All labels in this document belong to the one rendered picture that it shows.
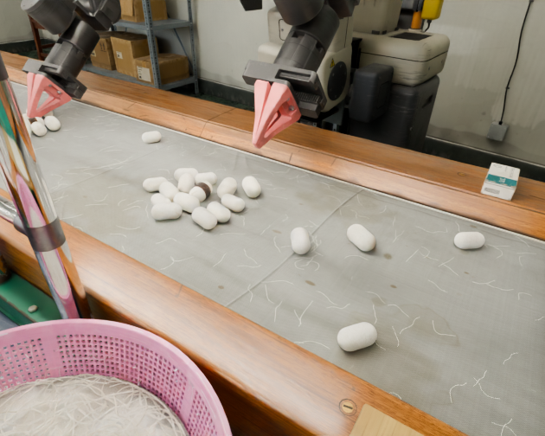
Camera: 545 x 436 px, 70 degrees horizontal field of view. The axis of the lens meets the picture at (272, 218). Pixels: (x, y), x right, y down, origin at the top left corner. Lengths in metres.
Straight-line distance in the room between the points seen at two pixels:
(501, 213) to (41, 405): 0.51
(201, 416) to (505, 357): 0.25
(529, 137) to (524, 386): 2.15
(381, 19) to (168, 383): 1.22
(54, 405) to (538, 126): 2.36
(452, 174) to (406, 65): 0.73
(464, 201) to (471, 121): 1.95
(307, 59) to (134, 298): 0.35
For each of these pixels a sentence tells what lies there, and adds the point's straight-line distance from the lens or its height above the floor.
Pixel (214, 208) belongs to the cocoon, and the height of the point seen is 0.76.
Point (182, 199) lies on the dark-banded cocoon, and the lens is 0.49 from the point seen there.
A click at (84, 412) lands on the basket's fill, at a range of 0.34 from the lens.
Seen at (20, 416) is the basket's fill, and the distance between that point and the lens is 0.36.
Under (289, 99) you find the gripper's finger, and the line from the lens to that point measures 0.51.
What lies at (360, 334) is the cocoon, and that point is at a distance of 0.34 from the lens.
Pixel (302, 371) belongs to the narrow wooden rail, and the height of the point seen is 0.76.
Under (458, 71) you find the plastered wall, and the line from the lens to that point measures 2.46.
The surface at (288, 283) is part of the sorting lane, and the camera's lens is 0.39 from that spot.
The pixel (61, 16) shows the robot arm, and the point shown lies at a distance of 0.85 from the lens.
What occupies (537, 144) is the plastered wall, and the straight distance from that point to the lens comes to 2.47.
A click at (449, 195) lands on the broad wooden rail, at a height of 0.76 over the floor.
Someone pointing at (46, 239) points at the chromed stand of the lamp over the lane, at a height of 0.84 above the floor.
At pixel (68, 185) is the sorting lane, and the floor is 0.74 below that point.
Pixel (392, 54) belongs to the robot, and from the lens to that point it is 1.30.
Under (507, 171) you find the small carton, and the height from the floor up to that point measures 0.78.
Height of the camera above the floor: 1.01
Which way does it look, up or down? 34 degrees down
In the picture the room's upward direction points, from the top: 2 degrees clockwise
